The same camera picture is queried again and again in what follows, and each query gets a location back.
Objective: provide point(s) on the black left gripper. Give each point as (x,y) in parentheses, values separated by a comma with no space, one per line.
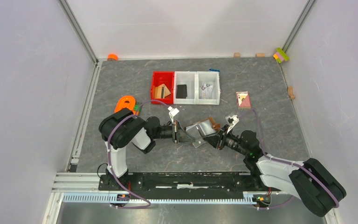
(183,136)

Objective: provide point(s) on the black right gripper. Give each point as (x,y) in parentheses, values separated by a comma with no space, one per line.
(217,140)

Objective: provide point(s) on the dark grey credit card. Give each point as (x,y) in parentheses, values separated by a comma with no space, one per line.
(198,143)

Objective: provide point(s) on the brown leather card holder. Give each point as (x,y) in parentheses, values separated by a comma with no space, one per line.
(202,128)

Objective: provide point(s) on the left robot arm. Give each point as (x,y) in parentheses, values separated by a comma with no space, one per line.
(124,127)

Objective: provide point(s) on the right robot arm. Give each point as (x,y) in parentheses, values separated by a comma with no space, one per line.
(307,180)

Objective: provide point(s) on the playing card box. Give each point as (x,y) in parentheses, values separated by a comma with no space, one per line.
(243,100)

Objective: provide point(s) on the black card in bin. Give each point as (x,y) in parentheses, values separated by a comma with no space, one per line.
(181,91)

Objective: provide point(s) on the cards in white bin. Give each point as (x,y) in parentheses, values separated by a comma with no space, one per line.
(206,91)

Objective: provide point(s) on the cards in red bin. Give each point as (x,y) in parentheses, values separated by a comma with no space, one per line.
(161,91)

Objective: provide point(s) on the white plastic bin left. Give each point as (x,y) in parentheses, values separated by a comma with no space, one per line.
(184,83)

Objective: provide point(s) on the white plastic bin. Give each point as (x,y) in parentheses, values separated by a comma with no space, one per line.
(208,77)
(184,83)

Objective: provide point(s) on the white plastic bin right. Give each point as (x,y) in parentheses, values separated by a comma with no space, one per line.
(208,77)

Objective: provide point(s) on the green toy block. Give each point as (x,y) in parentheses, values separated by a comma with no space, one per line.
(136,108)

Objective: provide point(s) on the red plastic bin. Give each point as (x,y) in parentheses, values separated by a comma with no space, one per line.
(163,77)

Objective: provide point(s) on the orange tape dispenser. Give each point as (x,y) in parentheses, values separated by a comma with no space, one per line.
(128,102)

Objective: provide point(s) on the wooden block left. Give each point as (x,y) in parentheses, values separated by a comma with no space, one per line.
(237,55)

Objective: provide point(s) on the wooden arch block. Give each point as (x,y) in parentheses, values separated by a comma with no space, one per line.
(290,92)

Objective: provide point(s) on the colourful toy block stack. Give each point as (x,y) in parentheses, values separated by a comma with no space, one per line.
(280,56)

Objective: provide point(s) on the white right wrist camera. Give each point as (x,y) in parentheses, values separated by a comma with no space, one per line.
(232,121)

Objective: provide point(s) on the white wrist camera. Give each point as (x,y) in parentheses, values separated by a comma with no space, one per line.
(232,121)
(172,113)

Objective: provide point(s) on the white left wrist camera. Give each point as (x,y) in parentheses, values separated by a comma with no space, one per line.
(172,113)

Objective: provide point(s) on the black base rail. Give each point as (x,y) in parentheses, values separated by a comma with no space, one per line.
(185,185)

